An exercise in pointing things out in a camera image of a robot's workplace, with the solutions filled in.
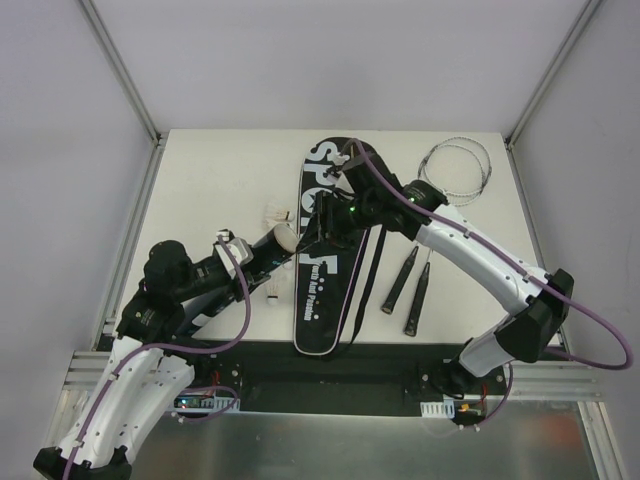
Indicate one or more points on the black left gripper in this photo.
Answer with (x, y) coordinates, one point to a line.
(267, 248)

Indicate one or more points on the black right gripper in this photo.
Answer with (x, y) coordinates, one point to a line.
(323, 215)

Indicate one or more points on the white feather shuttlecock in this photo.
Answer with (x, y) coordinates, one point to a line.
(273, 293)
(276, 213)

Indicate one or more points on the black shuttlecock tube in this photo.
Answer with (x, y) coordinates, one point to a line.
(220, 290)

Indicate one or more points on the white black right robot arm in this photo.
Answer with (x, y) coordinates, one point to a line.
(535, 301)

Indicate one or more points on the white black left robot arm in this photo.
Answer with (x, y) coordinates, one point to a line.
(154, 356)

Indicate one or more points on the badminton racket black grip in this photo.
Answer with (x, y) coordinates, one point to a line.
(411, 325)
(392, 297)

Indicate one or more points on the black racket bag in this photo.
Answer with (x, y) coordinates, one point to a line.
(333, 282)

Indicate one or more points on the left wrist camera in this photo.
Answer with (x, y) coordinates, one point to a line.
(239, 248)

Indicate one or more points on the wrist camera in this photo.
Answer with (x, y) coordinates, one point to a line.
(239, 248)
(347, 171)

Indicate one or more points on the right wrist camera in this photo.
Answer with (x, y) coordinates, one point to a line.
(347, 171)

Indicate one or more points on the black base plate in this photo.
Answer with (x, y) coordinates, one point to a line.
(362, 380)

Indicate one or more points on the aluminium frame rail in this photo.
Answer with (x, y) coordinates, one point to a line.
(546, 380)

